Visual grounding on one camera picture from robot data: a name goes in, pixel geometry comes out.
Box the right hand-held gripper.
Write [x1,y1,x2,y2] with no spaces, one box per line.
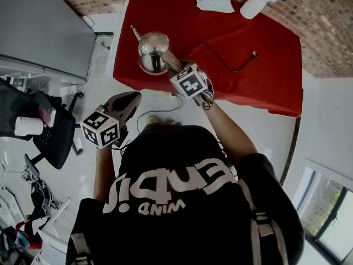
[166,61,215,110]

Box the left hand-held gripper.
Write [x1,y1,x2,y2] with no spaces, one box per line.
[79,91,142,150]

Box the shiny steel teapot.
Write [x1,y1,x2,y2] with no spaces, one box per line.
[130,25,184,76]

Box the person's left forearm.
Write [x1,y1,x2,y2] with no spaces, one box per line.
[93,146,117,202]

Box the person's right forearm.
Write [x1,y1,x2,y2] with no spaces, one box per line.
[204,100,259,166]

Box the black office chair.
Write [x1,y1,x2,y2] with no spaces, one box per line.
[0,77,85,171]

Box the red notebook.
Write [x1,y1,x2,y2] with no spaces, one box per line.
[38,105,56,128]

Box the white cylindrical cup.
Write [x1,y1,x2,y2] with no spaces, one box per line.
[14,116,44,136]

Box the white paper sheet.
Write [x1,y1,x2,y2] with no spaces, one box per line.
[194,0,235,14]

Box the red tablecloth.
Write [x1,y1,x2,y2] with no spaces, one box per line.
[113,0,303,118]

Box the white vase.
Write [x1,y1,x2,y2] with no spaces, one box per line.
[239,0,270,20]

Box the grey cabinet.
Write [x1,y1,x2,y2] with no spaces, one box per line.
[0,0,97,80]

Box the person's black printed T-shirt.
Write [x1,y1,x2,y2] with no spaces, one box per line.
[66,124,304,265]

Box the black curved floor strip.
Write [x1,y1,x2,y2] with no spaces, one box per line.
[280,116,302,187]

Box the dark-framed window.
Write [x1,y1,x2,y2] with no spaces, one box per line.
[297,167,353,262]

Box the thin black cable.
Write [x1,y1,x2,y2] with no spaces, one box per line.
[136,94,184,134]

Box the black power cord with plug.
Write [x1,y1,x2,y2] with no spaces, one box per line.
[187,42,260,73]

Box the tangle of cables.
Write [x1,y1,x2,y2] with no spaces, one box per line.
[22,167,63,213]

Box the grey shoulder strap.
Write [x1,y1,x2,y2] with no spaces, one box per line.
[70,232,93,265]
[239,179,288,265]

